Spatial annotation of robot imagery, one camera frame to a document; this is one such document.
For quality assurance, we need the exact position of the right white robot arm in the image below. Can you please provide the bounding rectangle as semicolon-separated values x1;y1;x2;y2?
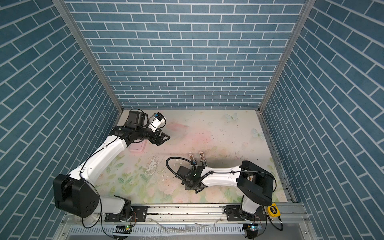
176;161;276;215

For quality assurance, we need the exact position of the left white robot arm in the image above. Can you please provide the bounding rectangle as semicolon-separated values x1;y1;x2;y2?
53;109;170;221

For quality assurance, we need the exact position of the pink flat case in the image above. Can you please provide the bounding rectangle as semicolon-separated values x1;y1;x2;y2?
128;140;148;154

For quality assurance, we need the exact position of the yellow tape measure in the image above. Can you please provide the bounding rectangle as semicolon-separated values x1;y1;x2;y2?
267;203;281;218

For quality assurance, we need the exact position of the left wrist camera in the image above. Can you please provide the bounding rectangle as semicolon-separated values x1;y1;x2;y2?
149;113;167;132

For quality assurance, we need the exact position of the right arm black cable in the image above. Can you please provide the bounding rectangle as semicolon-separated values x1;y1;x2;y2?
165;156;196;184

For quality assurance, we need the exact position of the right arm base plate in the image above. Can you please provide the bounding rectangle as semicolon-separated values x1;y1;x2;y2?
224;205;267;222

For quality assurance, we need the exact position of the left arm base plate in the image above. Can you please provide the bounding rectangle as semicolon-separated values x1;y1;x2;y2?
105;206;149;223

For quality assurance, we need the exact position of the aluminium front rail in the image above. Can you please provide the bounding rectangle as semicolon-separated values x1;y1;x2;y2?
53;203;317;240

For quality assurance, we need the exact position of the aluminium corner post left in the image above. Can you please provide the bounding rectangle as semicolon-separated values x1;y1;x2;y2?
53;0;124;114

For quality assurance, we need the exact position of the aluminium corner post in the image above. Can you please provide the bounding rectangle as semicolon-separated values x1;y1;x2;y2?
258;0;317;112
53;0;124;114

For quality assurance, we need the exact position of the aluminium corner post right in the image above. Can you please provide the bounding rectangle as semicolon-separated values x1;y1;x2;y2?
258;0;317;112

